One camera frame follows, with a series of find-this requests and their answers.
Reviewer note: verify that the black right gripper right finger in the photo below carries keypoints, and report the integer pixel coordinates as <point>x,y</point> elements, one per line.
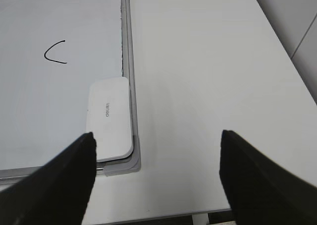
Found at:
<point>259,191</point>

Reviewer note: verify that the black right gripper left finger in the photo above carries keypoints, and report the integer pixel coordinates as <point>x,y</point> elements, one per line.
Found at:
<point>57,193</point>

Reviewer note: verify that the white rectangular whiteboard eraser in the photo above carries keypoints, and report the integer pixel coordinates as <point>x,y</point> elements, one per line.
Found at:
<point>109,118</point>

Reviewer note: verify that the aluminium framed whiteboard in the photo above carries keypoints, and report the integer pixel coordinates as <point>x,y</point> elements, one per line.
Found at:
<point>51,52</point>

